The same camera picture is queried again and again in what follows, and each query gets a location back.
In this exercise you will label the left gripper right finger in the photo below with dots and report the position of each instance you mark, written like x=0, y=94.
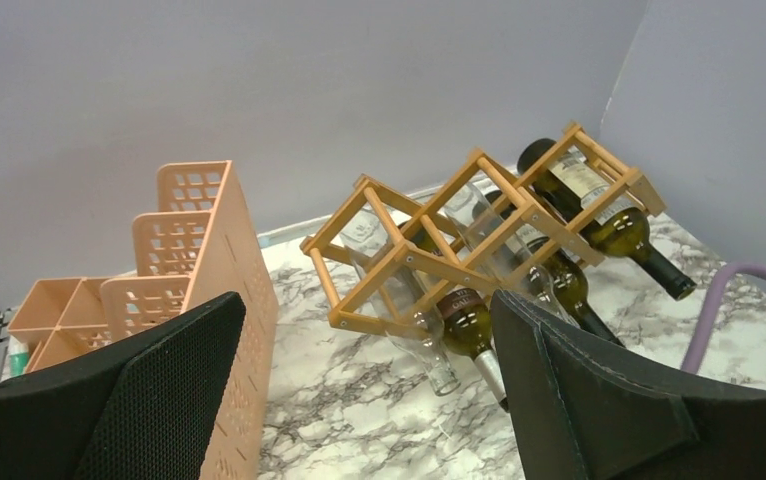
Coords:
x=585, y=408

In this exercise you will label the clear square glass bottle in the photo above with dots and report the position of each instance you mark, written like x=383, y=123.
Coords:
x=403, y=305

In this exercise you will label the dark green embossed wine bottle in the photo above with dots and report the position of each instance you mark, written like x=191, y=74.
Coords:
x=569, y=285

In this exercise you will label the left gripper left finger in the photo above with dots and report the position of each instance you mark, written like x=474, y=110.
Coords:
x=141, y=408

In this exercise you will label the green Primitivo wine bottle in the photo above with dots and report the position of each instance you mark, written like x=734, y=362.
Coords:
x=456, y=323

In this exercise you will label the wooden wine rack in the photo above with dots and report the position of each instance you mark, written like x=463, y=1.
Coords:
x=463, y=244

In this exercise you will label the pink plastic organizer rack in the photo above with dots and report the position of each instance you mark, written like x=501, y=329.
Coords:
x=199, y=243

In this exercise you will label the green bottle white label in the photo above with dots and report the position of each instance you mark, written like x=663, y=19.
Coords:
x=621, y=230

